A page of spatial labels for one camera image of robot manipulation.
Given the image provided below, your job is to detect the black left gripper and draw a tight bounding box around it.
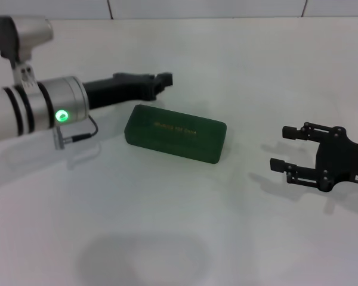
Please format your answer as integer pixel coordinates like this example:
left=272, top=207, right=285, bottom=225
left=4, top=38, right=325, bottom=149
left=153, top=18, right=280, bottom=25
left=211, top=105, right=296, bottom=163
left=82, top=71, right=175, bottom=110

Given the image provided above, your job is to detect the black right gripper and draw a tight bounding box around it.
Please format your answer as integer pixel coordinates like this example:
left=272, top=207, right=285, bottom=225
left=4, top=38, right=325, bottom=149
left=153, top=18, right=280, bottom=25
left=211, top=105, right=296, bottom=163
left=270, top=121, right=358, bottom=193

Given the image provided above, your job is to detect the green glasses case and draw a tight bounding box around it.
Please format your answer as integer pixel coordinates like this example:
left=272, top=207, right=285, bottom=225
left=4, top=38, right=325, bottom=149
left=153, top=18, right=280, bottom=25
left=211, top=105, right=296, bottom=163
left=124, top=104, right=227, bottom=165

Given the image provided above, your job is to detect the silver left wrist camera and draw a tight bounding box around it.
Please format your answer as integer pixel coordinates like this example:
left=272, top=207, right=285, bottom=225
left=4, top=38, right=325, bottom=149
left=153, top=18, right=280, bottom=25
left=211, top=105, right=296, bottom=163
left=0, top=16, right=54, bottom=89

